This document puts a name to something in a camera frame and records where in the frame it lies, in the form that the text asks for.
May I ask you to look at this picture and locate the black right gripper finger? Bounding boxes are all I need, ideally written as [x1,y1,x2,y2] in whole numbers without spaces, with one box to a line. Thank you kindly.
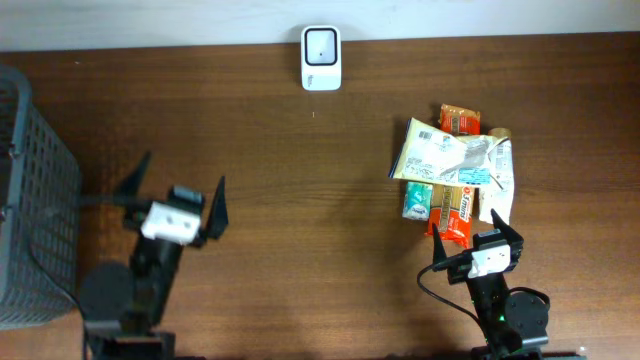
[490,209,524,249]
[432,223,448,270]

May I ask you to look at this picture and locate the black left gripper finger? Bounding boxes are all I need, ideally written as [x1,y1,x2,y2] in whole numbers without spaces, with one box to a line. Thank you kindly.
[114,151,151,196]
[206,176,229,240]

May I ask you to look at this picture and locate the white tube with gold cap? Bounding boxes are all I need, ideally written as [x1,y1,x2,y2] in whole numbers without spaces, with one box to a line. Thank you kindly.
[479,128,515,225]

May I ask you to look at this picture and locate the orange spaghetti packet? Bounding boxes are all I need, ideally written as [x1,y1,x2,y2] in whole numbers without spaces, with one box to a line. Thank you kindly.
[427,104,481,249]

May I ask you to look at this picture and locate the yellow blue snack bag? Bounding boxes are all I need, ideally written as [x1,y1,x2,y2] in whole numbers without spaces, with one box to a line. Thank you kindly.
[389,118,508,188]

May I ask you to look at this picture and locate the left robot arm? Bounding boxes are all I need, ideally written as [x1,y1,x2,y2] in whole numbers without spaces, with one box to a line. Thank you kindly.
[78,152,229,359]

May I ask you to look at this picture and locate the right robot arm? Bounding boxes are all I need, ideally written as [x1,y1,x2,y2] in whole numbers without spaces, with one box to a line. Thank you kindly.
[429,210,551,359]

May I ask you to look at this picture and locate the grey plastic mesh basket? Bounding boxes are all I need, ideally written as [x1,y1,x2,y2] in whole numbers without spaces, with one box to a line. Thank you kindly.
[1,65,82,330]

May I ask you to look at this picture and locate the black right camera cable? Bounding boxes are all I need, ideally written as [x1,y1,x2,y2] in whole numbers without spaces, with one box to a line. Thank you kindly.
[416,252,494,346]

